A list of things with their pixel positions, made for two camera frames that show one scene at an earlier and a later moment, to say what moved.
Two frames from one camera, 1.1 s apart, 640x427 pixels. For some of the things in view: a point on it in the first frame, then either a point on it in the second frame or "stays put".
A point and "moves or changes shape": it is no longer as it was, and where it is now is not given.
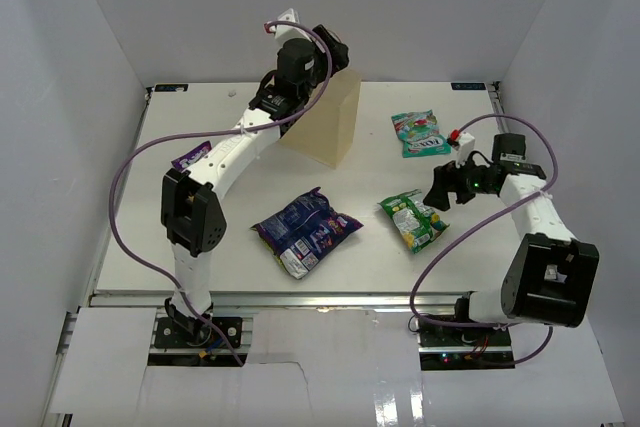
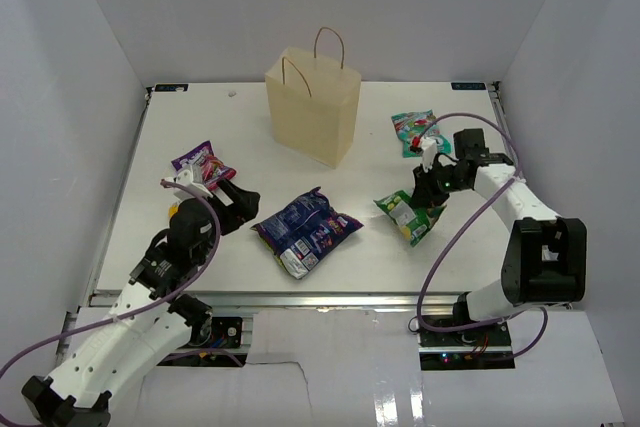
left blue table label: [170, 87] stays put
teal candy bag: [419, 133] stays put
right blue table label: [468, 86] stays put
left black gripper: [339, 51] -> [243, 208]
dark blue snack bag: [301, 235] stays put
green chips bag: [416, 221] moves or changes shape
